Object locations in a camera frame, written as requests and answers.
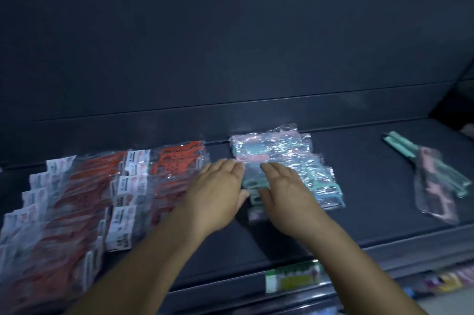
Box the person's left hand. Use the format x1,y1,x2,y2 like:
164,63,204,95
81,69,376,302
179,158,250,240

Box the person's right hand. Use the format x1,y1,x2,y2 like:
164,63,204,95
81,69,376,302
258,162,330,243

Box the person's right forearm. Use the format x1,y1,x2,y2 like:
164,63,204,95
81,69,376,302
294,215,430,315

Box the person's left forearm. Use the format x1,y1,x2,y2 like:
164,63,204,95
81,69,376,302
65,215,209,315

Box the pile of teal pink packets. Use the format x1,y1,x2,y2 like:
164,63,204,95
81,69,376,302
229,124,347,223

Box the green white shelf label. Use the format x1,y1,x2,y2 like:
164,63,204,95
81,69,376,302
264,261,323,295

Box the row of orange comb packets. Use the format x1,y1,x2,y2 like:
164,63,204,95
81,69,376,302
0,151,129,313
105,141,209,252

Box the dark display shelf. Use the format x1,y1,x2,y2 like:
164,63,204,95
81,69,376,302
0,117,474,315

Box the teal comb packet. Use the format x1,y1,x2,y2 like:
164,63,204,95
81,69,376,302
382,131,473,199

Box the pink comb packet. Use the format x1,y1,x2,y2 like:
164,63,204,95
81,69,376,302
413,146,460,225

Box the colourful packets on lower shelf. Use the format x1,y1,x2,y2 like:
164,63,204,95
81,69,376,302
402,265,474,297

